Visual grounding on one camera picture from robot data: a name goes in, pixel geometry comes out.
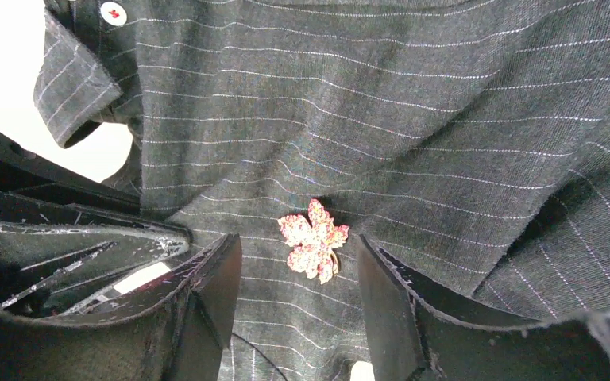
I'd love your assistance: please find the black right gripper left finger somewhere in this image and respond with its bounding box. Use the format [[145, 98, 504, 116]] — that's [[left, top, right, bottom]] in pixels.
[[0, 234, 242, 380]]

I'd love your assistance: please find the dark pinstriped garment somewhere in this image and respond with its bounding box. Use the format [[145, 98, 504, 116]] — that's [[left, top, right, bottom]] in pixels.
[[33, 1, 610, 380]]

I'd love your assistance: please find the red glitter leaf brooch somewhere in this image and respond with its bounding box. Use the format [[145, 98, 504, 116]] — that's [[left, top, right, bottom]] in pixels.
[[277, 198, 350, 284]]

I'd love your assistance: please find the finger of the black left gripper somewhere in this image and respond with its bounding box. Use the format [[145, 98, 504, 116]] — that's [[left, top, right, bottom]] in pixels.
[[0, 191, 191, 318], [0, 133, 140, 215]]

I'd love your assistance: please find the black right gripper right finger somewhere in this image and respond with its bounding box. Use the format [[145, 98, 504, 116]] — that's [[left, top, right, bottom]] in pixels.
[[357, 237, 610, 380]]

